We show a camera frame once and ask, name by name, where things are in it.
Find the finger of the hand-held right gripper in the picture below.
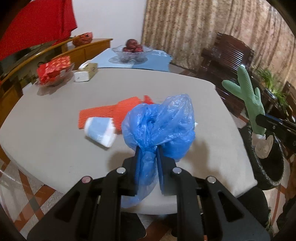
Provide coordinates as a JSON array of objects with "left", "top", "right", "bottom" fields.
[
  {"left": 265, "top": 113, "right": 296, "bottom": 127},
  {"left": 255, "top": 114, "right": 296, "bottom": 153}
]

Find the red cloth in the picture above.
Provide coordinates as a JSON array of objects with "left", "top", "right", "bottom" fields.
[{"left": 0, "top": 0, "right": 78, "bottom": 61}]

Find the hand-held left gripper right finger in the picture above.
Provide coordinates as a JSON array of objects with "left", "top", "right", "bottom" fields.
[{"left": 157, "top": 147, "right": 271, "bottom": 241}]

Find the green potted plant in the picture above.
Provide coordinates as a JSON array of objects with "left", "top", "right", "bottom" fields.
[{"left": 255, "top": 67, "right": 290, "bottom": 110}]

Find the orange foam fruit net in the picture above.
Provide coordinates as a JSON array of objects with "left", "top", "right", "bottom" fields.
[{"left": 78, "top": 97, "right": 144, "bottom": 135}]

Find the dark wooden chair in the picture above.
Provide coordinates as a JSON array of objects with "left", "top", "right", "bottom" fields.
[{"left": 194, "top": 32, "right": 255, "bottom": 98}]

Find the wooden sideboard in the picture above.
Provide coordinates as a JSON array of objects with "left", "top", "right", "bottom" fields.
[{"left": 0, "top": 38, "right": 113, "bottom": 121}]

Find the blue plastic bag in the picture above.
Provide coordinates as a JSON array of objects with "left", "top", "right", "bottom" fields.
[{"left": 121, "top": 94, "right": 196, "bottom": 209}]

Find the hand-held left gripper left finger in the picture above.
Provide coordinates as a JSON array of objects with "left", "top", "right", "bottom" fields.
[{"left": 26, "top": 147, "right": 142, "bottom": 241}]

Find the beige tissue box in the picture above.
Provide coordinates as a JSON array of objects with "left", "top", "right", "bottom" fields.
[{"left": 74, "top": 62, "right": 98, "bottom": 82}]

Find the black round waste bin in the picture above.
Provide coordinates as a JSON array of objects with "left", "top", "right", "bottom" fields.
[{"left": 240, "top": 125, "right": 286, "bottom": 191}]

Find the orange plastic bag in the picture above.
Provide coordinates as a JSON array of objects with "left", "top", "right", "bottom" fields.
[{"left": 72, "top": 32, "right": 94, "bottom": 47}]

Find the cut glass fruit bowl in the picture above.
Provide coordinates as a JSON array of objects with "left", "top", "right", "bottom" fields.
[{"left": 112, "top": 44, "right": 153, "bottom": 64}]

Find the beige patterned curtain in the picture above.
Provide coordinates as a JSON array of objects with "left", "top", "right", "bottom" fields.
[{"left": 141, "top": 0, "right": 296, "bottom": 109}]

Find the light blue table mat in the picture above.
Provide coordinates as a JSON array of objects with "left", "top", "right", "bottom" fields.
[{"left": 91, "top": 47, "right": 173, "bottom": 72}]

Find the black television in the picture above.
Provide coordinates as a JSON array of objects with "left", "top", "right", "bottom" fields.
[{"left": 0, "top": 42, "right": 58, "bottom": 77}]

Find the shallow glass dish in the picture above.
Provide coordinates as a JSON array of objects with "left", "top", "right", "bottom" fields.
[{"left": 35, "top": 63, "right": 75, "bottom": 88}]

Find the blue and white paper cup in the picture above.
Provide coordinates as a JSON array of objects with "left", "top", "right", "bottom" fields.
[{"left": 84, "top": 116, "right": 117, "bottom": 148}]

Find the red patterned packet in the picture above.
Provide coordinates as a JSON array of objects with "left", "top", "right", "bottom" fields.
[{"left": 37, "top": 56, "right": 71, "bottom": 84}]

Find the green rubber glove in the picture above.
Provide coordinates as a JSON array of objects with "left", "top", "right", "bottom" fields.
[{"left": 221, "top": 65, "right": 275, "bottom": 159}]

